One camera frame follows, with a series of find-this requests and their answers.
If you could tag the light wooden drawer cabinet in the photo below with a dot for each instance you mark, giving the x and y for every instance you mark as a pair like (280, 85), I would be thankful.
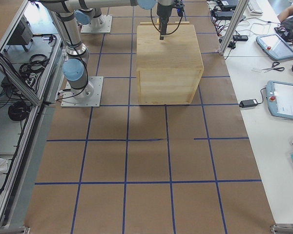
(168, 70)

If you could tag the far teach pendant tablet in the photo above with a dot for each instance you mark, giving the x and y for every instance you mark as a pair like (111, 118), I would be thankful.
(275, 47)

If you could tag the black power adapter brick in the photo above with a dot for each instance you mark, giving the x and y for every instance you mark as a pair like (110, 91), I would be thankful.
(248, 103)

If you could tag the aluminium frame post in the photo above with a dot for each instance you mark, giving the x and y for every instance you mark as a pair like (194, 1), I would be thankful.
(242, 4)

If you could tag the black control box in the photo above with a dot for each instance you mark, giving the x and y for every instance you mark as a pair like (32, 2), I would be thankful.
(22, 34)

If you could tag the teach pendant tablet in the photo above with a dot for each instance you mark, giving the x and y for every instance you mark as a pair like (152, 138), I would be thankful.
(275, 47)
(280, 99)

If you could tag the black handled scissors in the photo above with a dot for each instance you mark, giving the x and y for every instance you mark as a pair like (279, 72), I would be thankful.
(274, 66)

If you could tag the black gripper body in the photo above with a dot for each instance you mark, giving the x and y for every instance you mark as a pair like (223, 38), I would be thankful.
(163, 11)

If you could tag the wooden drawer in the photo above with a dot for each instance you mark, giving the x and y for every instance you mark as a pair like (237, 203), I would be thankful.
(169, 23)

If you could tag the brown paper floor mat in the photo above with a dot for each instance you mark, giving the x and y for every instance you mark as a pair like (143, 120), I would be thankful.
(129, 169)

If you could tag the near teach pendant tablet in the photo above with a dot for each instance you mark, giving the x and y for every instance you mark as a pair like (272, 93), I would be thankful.
(280, 99)

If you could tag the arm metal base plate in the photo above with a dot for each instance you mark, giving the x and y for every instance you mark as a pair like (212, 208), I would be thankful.
(99, 25)
(89, 97)

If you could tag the aluminium frame rail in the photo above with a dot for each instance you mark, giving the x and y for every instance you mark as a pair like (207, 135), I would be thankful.
(24, 78)

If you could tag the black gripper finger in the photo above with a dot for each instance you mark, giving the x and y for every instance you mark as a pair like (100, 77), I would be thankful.
(162, 28)

